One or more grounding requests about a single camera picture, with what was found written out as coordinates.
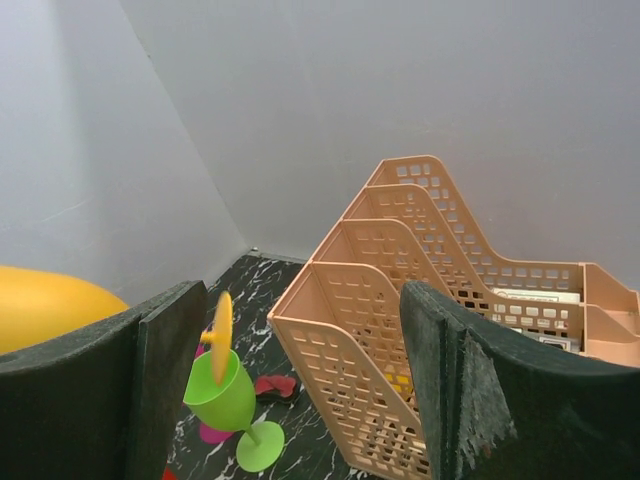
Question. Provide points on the peach plastic file organizer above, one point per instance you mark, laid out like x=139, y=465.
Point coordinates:
x=339, y=320

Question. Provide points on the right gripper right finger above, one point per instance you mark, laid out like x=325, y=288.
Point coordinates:
x=496, y=404

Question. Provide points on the magenta plastic wine glass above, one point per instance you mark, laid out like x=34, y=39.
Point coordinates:
x=213, y=436

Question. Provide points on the red plastic wine glass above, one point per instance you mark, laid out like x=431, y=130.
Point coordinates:
x=168, y=475

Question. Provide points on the yellow plastic wine glass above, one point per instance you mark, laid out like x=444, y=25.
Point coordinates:
x=45, y=305

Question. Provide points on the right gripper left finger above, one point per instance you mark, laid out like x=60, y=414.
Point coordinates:
x=102, y=401

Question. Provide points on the green plastic wine glass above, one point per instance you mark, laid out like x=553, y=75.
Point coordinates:
x=230, y=406

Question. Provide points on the small red object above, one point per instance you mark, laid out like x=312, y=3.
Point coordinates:
x=276, y=388

